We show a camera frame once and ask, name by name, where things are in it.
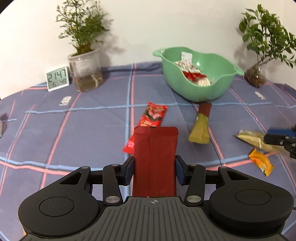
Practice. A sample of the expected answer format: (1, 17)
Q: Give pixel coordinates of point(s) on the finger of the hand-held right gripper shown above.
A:
(275, 138)

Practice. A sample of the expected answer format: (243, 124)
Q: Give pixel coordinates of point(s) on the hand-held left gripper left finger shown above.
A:
(129, 172)

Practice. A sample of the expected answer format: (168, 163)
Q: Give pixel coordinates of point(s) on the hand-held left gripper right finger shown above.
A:
(180, 172)

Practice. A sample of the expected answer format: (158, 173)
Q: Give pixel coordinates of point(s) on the cream and gold long packet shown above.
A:
(251, 139)

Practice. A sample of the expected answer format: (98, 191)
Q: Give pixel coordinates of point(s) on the dark red long packet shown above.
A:
(155, 160)

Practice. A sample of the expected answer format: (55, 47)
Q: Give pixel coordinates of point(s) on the gold and brown packet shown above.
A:
(200, 132)

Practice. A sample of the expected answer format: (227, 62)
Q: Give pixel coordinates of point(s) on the red printed snack packet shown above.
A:
(152, 113)

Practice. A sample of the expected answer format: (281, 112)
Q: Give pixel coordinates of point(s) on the green plastic bowl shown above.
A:
(208, 92)

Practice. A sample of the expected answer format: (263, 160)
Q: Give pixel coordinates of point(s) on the red and white snack bag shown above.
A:
(187, 68)

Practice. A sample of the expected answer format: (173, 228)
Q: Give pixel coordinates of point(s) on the small orange packet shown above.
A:
(261, 162)

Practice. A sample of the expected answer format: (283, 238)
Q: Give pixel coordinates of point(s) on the blue plaid tablecloth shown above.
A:
(69, 129)

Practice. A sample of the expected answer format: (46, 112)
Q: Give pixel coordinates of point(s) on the leafy plant in glass vase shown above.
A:
(266, 34)

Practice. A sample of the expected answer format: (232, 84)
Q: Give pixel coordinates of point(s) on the white digital clock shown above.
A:
(57, 78)

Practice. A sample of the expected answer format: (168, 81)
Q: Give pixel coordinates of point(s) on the dark grey object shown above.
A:
(2, 125)

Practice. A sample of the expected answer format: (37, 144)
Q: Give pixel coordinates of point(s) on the plant in clear plastic pot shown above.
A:
(81, 41)

